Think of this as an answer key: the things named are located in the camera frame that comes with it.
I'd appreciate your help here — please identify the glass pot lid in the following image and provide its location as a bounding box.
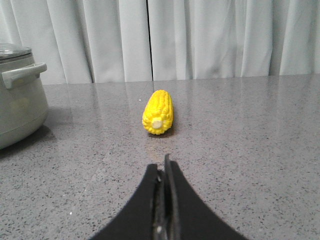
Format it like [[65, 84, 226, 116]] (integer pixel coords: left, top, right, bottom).
[[0, 43, 32, 61]]

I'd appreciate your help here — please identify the pale green electric pot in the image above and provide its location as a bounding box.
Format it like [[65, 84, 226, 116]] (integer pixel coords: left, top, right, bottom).
[[0, 53, 49, 149]]

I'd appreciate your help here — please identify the yellow toy corn cob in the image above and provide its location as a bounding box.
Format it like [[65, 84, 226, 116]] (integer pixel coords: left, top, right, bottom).
[[142, 89, 174, 135]]

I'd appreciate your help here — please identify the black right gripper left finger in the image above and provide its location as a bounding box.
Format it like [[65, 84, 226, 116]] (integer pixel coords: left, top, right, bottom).
[[92, 164, 166, 240]]

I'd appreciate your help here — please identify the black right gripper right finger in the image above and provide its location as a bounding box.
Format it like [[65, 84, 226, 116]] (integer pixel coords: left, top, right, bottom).
[[164, 154, 246, 240]]

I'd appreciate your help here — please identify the white curtain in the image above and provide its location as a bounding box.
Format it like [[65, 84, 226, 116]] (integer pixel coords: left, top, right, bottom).
[[0, 0, 320, 84]]

